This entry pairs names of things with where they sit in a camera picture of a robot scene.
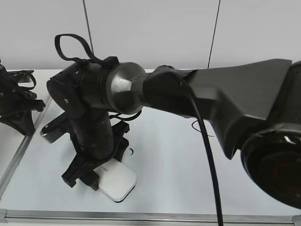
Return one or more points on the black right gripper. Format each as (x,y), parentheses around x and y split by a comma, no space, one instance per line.
(96,142)

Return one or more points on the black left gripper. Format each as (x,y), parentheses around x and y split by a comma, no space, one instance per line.
(17,101)

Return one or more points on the white rectangular board eraser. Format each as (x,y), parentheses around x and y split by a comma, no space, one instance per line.
(116,180)

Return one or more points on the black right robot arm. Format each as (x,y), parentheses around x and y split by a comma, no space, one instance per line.
(254,108)

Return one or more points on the white framed whiteboard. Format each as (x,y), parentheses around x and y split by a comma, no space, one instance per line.
(173,180)

